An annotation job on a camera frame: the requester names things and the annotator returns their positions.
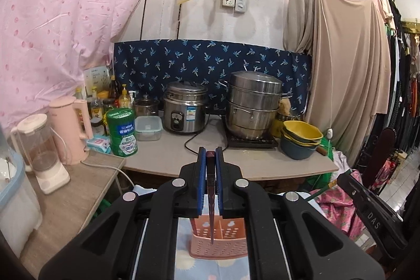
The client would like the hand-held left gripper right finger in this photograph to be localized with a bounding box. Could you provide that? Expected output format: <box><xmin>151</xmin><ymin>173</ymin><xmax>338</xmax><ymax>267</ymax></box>
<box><xmin>215</xmin><ymin>147</ymin><xmax>384</xmax><ymax>280</ymax></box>

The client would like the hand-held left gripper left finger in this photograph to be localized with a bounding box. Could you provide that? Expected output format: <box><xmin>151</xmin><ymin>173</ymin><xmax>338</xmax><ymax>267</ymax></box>
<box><xmin>39</xmin><ymin>147</ymin><xmax>211</xmax><ymax>280</ymax></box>

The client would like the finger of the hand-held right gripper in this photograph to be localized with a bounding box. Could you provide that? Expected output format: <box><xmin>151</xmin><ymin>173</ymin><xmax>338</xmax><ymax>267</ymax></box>
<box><xmin>337</xmin><ymin>169</ymin><xmax>372</xmax><ymax>212</ymax></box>

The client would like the dark red chopstick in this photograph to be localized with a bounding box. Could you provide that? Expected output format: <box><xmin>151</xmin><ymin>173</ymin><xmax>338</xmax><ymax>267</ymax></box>
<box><xmin>207</xmin><ymin>151</ymin><xmax>216</xmax><ymax>244</ymax></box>

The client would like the pink plastic utensil holder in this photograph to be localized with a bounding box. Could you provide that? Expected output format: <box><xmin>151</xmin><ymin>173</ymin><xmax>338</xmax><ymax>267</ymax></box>
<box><xmin>188</xmin><ymin>217</ymin><xmax>249</xmax><ymax>259</ymax></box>

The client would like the pale lilac cloth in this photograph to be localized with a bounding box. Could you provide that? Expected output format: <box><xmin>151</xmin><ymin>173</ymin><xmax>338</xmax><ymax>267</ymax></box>
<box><xmin>333</xmin><ymin>150</ymin><xmax>354</xmax><ymax>173</ymax></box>

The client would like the pink pineapple-print cloth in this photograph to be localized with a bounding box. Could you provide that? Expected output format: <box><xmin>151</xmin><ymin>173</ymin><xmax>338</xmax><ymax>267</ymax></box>
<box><xmin>310</xmin><ymin>185</ymin><xmax>366</xmax><ymax>238</ymax></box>

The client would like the red floral cloth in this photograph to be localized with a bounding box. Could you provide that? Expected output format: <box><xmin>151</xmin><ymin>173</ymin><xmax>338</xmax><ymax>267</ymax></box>
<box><xmin>371</xmin><ymin>159</ymin><xmax>399</xmax><ymax>193</ymax></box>

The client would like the green cloth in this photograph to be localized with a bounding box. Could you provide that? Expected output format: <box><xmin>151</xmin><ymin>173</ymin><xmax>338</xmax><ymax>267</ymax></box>
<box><xmin>308</xmin><ymin>138</ymin><xmax>339</xmax><ymax>193</ymax></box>

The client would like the dark chair back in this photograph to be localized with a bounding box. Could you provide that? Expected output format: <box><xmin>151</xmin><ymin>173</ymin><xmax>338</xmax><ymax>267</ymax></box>
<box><xmin>361</xmin><ymin>127</ymin><xmax>397</xmax><ymax>189</ymax></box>

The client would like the black induction cooktop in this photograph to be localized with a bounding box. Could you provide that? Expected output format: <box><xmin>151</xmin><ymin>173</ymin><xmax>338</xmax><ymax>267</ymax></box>
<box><xmin>223</xmin><ymin>116</ymin><xmax>279</xmax><ymax>150</ymax></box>

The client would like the blue bowl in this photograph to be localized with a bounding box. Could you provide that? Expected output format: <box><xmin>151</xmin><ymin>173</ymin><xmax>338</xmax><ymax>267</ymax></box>
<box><xmin>280</xmin><ymin>136</ymin><xmax>320</xmax><ymax>160</ymax></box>

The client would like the yellow bowl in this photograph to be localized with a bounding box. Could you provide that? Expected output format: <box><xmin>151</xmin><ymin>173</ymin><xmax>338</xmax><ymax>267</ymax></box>
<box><xmin>283</xmin><ymin>120</ymin><xmax>324</xmax><ymax>141</ymax></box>

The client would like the clear food container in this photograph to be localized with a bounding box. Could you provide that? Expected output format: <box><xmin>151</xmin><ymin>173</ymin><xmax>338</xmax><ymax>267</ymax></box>
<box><xmin>134</xmin><ymin>116</ymin><xmax>163</xmax><ymax>141</ymax></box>

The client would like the steel rice cooker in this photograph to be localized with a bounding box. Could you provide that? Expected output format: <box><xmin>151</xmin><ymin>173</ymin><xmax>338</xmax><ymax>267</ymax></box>
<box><xmin>162</xmin><ymin>81</ymin><xmax>209</xmax><ymax>135</ymax></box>

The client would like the yellow metal container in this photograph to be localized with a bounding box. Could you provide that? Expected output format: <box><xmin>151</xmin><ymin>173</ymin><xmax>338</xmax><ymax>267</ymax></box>
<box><xmin>272</xmin><ymin>113</ymin><xmax>302</xmax><ymax>138</ymax></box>

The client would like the stainless steel steamer pot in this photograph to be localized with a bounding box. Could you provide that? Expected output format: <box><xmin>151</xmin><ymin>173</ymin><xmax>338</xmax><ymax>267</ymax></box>
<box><xmin>218</xmin><ymin>70</ymin><xmax>289</xmax><ymax>140</ymax></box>

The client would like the green tin can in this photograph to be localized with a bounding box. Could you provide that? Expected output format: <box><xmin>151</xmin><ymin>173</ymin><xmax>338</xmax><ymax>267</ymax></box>
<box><xmin>106</xmin><ymin>108</ymin><xmax>139</xmax><ymax>156</ymax></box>

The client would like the small steel pot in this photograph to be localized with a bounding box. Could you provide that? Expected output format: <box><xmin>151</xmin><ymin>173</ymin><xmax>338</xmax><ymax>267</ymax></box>
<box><xmin>133</xmin><ymin>96</ymin><xmax>160</xmax><ymax>118</ymax></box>

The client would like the brown loofah sponge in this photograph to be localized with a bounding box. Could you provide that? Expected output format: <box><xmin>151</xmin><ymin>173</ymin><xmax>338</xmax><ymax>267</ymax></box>
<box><xmin>278</xmin><ymin>98</ymin><xmax>292</xmax><ymax>115</ymax></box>

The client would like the row of hanging clothes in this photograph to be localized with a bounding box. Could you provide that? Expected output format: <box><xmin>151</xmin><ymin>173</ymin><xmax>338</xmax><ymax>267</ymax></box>
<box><xmin>317</xmin><ymin>0</ymin><xmax>420</xmax><ymax>195</ymax></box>

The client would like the blue tissue pack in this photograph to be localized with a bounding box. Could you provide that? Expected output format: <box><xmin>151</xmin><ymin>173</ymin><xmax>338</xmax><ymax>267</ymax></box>
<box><xmin>86</xmin><ymin>135</ymin><xmax>111</xmax><ymax>154</ymax></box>

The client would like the beige curtain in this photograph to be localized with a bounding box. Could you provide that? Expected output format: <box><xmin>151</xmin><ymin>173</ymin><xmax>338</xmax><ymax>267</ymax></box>
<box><xmin>283</xmin><ymin>0</ymin><xmax>392</xmax><ymax>166</ymax></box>

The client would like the yellow pump bottle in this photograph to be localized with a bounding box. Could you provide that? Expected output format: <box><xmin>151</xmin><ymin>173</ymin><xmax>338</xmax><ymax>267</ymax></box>
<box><xmin>119</xmin><ymin>84</ymin><xmax>132</xmax><ymax>110</ymax></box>

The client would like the blue palm-print cloth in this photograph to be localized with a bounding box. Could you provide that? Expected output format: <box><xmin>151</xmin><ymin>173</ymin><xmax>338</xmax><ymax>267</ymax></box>
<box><xmin>113</xmin><ymin>39</ymin><xmax>313</xmax><ymax>123</ymax></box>

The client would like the dark sauce bottle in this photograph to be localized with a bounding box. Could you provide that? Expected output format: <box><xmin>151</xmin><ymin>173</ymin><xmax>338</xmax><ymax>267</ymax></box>
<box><xmin>109</xmin><ymin>75</ymin><xmax>120</xmax><ymax>103</ymax></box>

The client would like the yellow-capped oil bottle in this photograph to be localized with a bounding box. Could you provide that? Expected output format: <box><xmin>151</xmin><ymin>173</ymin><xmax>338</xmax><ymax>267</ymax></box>
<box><xmin>90</xmin><ymin>86</ymin><xmax>102</xmax><ymax>120</ymax></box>

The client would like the pink electric kettle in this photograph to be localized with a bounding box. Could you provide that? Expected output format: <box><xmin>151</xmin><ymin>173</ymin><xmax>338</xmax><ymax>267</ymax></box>
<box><xmin>49</xmin><ymin>96</ymin><xmax>94</xmax><ymax>166</ymax></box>

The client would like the white printed card box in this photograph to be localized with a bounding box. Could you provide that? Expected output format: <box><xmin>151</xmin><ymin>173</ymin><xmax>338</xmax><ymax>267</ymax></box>
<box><xmin>83</xmin><ymin>65</ymin><xmax>111</xmax><ymax>100</ymax></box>

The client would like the white blender jug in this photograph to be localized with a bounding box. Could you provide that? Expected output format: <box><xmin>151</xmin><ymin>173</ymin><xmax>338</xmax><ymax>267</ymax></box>
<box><xmin>10</xmin><ymin>114</ymin><xmax>71</xmax><ymax>195</ymax></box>

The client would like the white bin with blue rim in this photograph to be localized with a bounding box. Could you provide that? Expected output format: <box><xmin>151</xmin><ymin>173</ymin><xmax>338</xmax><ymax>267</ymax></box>
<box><xmin>0</xmin><ymin>126</ymin><xmax>43</xmax><ymax>259</ymax></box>

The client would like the pink printed curtain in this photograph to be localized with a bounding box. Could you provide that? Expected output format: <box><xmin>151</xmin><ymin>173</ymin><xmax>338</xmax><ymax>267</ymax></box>
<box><xmin>0</xmin><ymin>0</ymin><xmax>155</xmax><ymax>139</ymax></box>

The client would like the black power cable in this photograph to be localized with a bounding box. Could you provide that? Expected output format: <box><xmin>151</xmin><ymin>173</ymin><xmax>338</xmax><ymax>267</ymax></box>
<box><xmin>184</xmin><ymin>132</ymin><xmax>228</xmax><ymax>155</ymax></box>

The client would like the white power cable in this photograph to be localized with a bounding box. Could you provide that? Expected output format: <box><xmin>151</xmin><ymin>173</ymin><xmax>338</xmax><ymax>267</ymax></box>
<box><xmin>80</xmin><ymin>158</ymin><xmax>135</xmax><ymax>193</ymax></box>

